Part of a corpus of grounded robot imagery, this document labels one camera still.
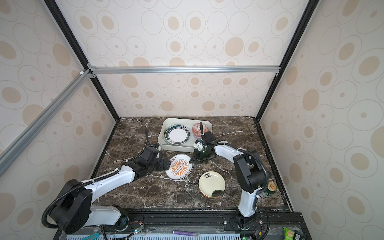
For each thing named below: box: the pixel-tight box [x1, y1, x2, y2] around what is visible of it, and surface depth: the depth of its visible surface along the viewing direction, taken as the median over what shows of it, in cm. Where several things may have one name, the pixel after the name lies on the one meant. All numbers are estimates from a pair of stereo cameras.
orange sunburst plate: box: [165, 154, 194, 181], surface depth 89 cm
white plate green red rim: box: [163, 124, 191, 146], surface depth 109 cm
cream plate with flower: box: [198, 171, 226, 199], surface depth 86 cm
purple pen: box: [172, 230, 201, 236], surface depth 72 cm
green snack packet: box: [283, 227, 301, 240], surface depth 71 cm
